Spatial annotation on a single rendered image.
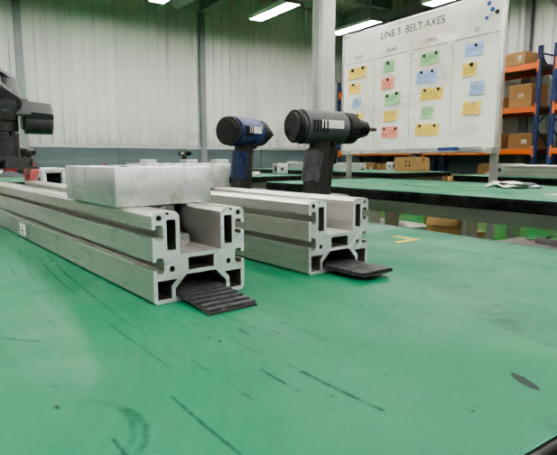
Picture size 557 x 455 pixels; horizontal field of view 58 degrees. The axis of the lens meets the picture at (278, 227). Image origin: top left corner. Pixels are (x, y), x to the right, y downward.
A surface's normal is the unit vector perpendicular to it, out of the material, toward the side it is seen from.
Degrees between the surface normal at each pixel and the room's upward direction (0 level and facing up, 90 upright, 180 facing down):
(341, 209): 90
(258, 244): 90
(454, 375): 0
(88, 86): 90
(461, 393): 0
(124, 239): 90
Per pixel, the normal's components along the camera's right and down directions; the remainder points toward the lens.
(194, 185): 0.62, 0.11
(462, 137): -0.83, 0.07
